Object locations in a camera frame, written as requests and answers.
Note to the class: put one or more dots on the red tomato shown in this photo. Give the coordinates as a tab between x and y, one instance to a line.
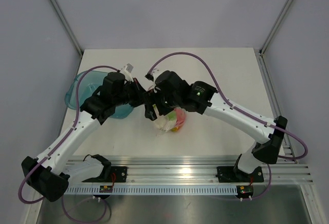
180	116

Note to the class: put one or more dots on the left aluminium corner post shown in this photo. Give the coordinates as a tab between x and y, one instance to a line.
66	26

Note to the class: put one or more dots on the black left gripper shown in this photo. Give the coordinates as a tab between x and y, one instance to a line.
139	89

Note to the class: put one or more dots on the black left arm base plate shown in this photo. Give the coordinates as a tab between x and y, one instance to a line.
117	173

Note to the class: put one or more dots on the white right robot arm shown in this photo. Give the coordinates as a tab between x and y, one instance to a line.
267	133

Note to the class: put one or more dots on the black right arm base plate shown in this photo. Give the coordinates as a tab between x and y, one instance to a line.
226	174

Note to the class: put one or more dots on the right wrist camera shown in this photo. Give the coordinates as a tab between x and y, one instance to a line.
153	75

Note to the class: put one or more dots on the aluminium frame rail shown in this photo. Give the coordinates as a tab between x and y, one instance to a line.
201	170

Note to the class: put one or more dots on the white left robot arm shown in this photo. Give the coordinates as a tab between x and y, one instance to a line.
47	173

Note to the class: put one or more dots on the white cauliflower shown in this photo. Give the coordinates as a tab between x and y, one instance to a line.
164	123

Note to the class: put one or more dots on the aluminium corner post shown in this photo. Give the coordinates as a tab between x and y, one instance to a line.
66	26
276	26

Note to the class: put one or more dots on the right aluminium corner post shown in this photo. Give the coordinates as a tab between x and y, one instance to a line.
276	26

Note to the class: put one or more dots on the clear pink zip top bag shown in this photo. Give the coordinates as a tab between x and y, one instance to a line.
172	114

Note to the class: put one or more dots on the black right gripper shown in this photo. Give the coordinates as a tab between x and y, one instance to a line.
162	110

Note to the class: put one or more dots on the white slotted cable duct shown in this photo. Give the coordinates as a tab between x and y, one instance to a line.
122	189

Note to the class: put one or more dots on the teal plastic container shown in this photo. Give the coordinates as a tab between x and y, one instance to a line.
87	87

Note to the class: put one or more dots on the red orange mango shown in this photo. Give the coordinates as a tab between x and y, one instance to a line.
175	129

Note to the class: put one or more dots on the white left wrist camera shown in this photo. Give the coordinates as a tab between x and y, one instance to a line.
126	70

